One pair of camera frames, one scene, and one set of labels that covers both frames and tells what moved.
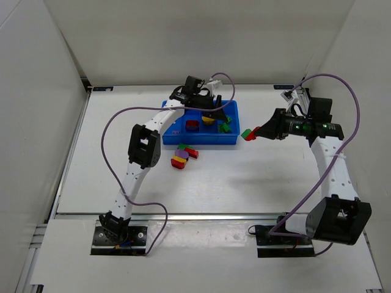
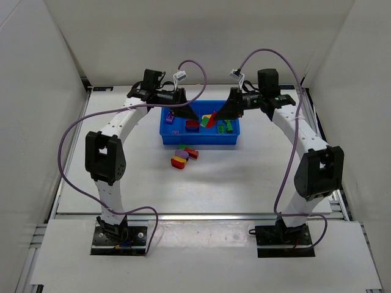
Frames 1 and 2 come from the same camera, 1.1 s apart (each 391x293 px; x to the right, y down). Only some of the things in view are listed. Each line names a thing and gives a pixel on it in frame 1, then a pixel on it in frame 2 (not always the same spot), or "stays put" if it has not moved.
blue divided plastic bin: [193, 129] stays put
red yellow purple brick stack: [179, 159] stays put
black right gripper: [278, 124] -> [237, 99]
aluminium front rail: [175, 217] stays put
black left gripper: [212, 105] -> [181, 97]
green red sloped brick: [249, 135] -> [209, 122]
